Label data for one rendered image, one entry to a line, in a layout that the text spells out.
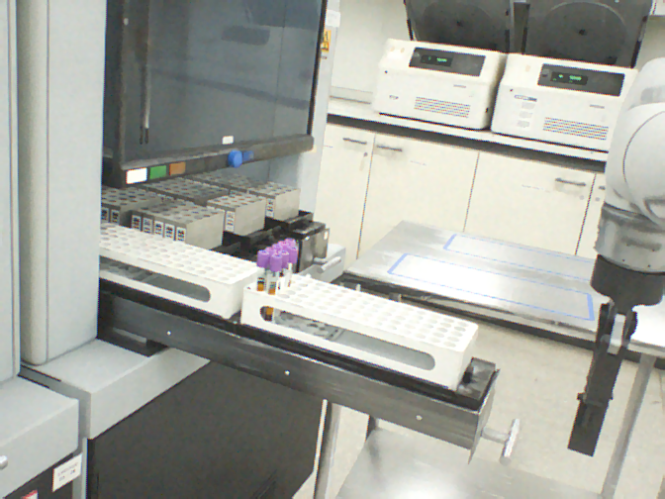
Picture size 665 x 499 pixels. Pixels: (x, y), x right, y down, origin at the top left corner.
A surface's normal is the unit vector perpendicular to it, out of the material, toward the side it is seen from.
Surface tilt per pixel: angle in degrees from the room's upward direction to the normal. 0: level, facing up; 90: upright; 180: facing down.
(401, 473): 0
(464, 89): 90
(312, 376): 90
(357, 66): 90
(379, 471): 0
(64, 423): 90
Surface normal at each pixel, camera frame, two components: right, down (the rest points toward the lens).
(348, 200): -0.40, 0.22
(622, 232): -0.76, 0.09
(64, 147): 0.91, 0.23
